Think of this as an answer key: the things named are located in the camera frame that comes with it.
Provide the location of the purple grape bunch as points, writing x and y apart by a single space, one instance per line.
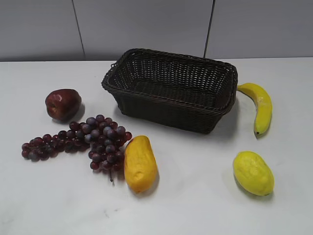
102 137

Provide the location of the black woven basket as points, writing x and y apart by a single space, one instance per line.
176 90

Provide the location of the orange mango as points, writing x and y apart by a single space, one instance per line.
140 167

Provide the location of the red apple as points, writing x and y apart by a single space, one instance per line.
63 104

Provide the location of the yellow banana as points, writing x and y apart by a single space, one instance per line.
263 106

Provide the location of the yellow lemon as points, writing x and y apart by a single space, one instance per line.
253 174

